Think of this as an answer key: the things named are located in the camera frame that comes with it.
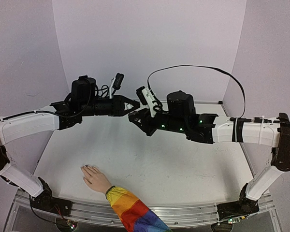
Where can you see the aluminium front rail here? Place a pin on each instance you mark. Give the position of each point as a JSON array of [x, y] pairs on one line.
[[186, 216]]

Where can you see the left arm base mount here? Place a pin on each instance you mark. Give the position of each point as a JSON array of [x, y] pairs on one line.
[[45, 201]]

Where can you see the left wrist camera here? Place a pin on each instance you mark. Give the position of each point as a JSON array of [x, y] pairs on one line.
[[115, 84]]

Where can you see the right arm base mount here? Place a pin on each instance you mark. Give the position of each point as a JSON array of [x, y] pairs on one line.
[[241, 208]]

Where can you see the rainbow sleeve forearm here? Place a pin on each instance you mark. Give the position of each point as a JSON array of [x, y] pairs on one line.
[[133, 213]]

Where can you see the mannequin hand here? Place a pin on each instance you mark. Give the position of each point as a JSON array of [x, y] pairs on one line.
[[95, 179]]

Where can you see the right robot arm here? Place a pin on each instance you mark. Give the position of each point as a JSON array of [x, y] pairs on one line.
[[181, 117]]

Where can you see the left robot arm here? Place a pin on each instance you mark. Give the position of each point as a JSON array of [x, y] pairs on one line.
[[85, 99]]

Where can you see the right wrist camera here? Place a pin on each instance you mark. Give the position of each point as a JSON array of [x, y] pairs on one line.
[[149, 100]]

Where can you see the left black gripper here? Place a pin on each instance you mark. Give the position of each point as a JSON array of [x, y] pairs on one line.
[[119, 106]]

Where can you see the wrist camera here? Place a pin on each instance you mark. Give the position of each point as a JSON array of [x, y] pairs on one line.
[[149, 100], [115, 84]]

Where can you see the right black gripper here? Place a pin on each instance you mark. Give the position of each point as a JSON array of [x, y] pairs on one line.
[[148, 121]]

